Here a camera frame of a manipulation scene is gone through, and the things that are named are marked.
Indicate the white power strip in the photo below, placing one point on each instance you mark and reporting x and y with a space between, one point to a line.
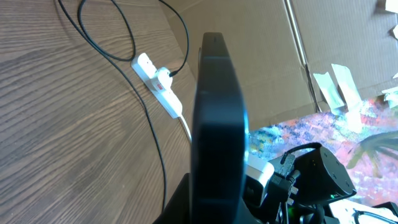
145 69

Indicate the blue Galaxy smartphone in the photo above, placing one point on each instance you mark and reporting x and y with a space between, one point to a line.
219 136

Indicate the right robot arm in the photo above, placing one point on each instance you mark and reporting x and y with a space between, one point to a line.
317 179

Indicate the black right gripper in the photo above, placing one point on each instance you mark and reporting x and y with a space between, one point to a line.
177 209

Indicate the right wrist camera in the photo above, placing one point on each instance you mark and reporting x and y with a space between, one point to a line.
258 174

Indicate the white USB charger plug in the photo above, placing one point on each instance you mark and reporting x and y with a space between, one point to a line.
162 80

